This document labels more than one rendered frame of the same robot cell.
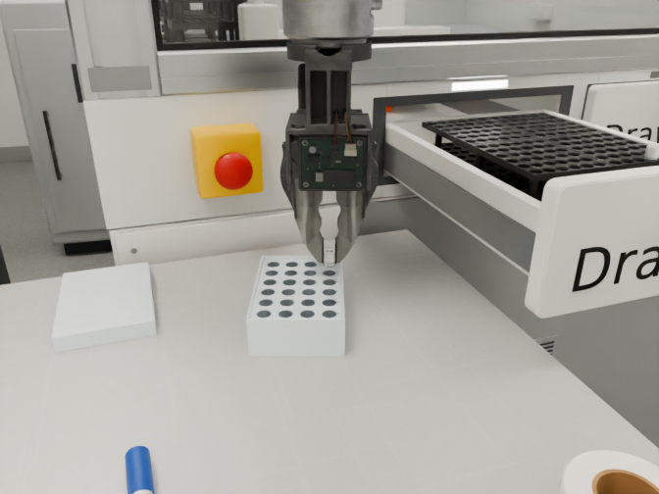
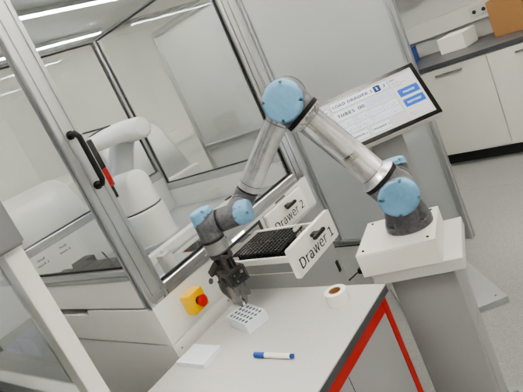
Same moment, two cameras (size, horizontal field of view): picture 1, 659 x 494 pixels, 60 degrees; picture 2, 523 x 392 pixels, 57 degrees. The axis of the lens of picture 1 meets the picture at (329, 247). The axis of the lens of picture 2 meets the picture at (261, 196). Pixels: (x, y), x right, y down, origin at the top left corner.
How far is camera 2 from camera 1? 1.15 m
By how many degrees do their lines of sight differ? 29
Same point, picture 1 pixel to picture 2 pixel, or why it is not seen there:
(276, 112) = (196, 278)
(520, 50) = not seen: hidden behind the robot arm
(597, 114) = (270, 223)
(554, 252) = (295, 263)
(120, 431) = (244, 358)
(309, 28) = (219, 251)
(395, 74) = not seen: hidden behind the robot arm
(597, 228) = (298, 253)
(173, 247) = (191, 339)
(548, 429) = (318, 297)
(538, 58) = not seen: hidden behind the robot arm
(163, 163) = (177, 313)
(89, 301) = (197, 356)
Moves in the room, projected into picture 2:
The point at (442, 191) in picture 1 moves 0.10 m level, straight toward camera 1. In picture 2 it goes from (257, 269) to (267, 276)
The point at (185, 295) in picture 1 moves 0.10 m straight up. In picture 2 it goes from (214, 341) to (201, 316)
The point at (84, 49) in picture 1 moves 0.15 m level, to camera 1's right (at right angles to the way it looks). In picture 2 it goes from (147, 293) to (186, 267)
